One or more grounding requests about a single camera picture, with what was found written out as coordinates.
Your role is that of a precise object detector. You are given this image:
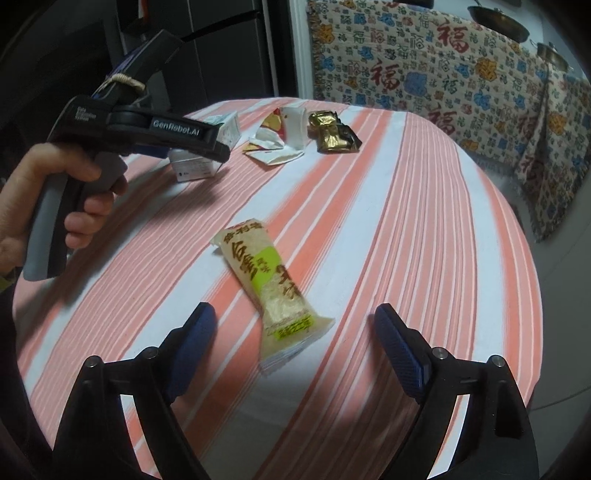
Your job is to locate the dark refrigerator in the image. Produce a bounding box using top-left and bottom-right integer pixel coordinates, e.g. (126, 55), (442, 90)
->
(106, 0), (296, 112)

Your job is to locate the metal frying pan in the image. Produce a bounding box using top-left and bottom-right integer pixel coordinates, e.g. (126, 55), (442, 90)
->
(467, 4), (531, 43)

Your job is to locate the printed patterned cloth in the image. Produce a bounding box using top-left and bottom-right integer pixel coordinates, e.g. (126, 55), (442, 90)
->
(306, 0), (591, 243)

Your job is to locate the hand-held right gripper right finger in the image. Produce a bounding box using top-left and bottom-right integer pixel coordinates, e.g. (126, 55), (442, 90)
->
(374, 302), (541, 480)

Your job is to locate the yellow green snack packet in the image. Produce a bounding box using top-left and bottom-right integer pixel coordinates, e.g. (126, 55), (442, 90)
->
(211, 218), (335, 377)

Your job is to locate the metal pot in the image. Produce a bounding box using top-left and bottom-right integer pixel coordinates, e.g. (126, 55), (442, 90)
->
(530, 41), (575, 72)

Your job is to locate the red yellow wrapper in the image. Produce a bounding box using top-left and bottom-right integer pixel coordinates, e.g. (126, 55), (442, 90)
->
(259, 108), (283, 136)

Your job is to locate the gold snack wrapper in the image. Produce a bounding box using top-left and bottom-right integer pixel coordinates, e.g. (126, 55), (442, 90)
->
(308, 110), (360, 153)

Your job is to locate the white drink carton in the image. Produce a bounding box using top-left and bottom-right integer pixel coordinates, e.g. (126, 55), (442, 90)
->
(168, 112), (240, 184)

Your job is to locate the person's left hand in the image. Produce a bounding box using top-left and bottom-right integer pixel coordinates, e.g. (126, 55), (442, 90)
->
(0, 143), (129, 278)

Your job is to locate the torn white wrapper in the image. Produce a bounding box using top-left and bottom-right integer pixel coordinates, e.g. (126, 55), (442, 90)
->
(245, 128), (305, 166)

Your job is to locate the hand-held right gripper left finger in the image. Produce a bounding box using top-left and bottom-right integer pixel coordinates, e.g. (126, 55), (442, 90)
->
(52, 302), (218, 480)

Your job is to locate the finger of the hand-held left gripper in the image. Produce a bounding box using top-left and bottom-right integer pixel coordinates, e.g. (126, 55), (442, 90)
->
(168, 127), (230, 164)

